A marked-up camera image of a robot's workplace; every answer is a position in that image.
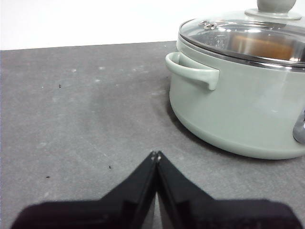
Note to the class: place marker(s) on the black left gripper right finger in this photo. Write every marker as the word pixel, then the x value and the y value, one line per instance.
pixel 214 214

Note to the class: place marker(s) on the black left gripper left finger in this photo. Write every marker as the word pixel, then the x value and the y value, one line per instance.
pixel 107 212

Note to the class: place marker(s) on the glass lid with green knob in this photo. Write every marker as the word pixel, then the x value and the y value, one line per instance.
pixel 271 14

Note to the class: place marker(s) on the sage green electric cooking pot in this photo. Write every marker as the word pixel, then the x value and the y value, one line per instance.
pixel 238 107

